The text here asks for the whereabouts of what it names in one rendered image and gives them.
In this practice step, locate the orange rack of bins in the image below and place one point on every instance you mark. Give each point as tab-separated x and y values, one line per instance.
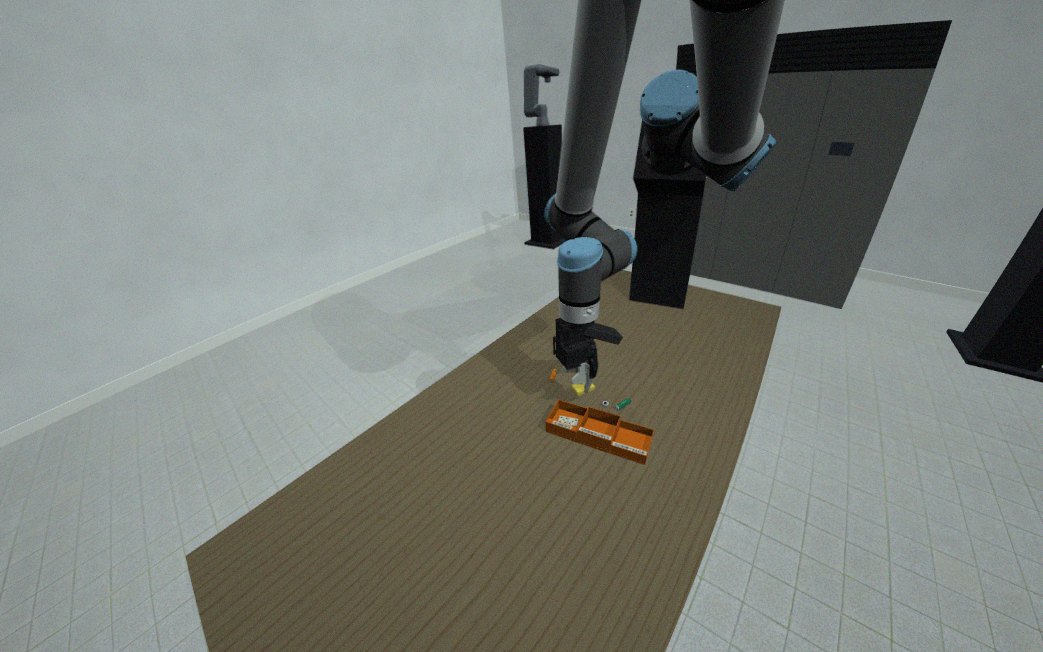
604	424

